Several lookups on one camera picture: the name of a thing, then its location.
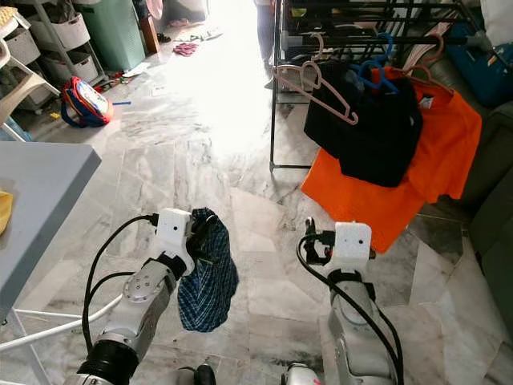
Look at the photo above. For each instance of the black metal clothes rack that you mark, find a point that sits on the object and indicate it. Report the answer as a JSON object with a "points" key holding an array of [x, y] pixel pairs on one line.
{"points": [[276, 120]]}

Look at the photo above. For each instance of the silver robot right leg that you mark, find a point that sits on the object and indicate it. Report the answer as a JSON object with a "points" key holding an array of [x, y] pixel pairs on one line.
{"points": [[303, 375]]}

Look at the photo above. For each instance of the green cabinet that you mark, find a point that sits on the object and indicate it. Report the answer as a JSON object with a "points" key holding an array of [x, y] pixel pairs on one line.
{"points": [[116, 32]]}

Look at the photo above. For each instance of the red and blue backpack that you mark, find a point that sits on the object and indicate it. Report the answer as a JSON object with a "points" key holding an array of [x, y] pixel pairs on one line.
{"points": [[88, 102]]}

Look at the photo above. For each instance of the silver robot leg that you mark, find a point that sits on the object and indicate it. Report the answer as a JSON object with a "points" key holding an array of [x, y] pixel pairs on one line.
{"points": [[303, 375], [196, 375]]}

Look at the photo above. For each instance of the brown wooden post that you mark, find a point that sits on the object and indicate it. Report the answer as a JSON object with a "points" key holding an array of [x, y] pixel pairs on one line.
{"points": [[149, 36]]}

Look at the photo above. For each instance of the white paper sheet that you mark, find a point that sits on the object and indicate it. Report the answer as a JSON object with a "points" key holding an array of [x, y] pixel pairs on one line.
{"points": [[138, 70]]}

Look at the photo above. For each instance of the black garment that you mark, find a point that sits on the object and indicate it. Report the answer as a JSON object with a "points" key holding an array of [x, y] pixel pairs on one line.
{"points": [[369, 136]]}

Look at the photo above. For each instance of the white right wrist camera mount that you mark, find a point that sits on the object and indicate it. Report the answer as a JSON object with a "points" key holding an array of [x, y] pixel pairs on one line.
{"points": [[353, 245]]}

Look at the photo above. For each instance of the grey plastic drawer unit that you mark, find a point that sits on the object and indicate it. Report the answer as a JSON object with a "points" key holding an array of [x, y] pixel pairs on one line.
{"points": [[68, 36]]}

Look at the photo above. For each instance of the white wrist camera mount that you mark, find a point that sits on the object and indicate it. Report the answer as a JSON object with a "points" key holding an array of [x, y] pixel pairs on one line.
{"points": [[175, 231], [353, 245]]}

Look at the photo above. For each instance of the blue plaid shirt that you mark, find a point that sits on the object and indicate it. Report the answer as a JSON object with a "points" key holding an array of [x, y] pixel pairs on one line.
{"points": [[208, 289]]}

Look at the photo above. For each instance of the yellow cloth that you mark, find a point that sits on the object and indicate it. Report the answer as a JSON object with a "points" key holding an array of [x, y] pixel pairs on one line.
{"points": [[5, 212]]}

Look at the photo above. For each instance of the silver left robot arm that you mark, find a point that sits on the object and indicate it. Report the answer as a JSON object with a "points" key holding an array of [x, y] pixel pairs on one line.
{"points": [[140, 301]]}

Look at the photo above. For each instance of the person legs in purple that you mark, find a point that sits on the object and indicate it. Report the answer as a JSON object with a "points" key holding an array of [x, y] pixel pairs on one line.
{"points": [[265, 28]]}

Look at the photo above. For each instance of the beige plastic chair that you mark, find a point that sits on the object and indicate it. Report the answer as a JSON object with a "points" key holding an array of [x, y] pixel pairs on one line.
{"points": [[20, 84]]}

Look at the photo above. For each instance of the magenta cloth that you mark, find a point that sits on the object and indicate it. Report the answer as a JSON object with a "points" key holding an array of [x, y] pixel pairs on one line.
{"points": [[185, 49]]}

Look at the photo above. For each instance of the blue clothes hanger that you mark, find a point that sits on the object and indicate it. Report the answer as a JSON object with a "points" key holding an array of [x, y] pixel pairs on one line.
{"points": [[377, 76]]}

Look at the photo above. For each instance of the white box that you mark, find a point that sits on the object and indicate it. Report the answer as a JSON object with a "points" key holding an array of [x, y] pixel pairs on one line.
{"points": [[497, 20]]}

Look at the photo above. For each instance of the pale floor rag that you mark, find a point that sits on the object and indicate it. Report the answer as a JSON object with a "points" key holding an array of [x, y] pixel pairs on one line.
{"points": [[196, 35]]}

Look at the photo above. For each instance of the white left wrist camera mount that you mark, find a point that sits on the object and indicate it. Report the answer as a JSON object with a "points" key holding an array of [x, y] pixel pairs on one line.
{"points": [[175, 231]]}

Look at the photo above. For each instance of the orange t-shirt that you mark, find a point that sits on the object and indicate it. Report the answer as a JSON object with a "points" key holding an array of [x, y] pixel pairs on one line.
{"points": [[449, 136]]}

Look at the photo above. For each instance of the dark green sofa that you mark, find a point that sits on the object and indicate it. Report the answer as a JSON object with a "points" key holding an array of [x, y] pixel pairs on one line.
{"points": [[493, 192]]}

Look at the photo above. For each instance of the silver robot left leg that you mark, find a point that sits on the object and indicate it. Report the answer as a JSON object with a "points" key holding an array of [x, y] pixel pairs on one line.
{"points": [[196, 375]]}

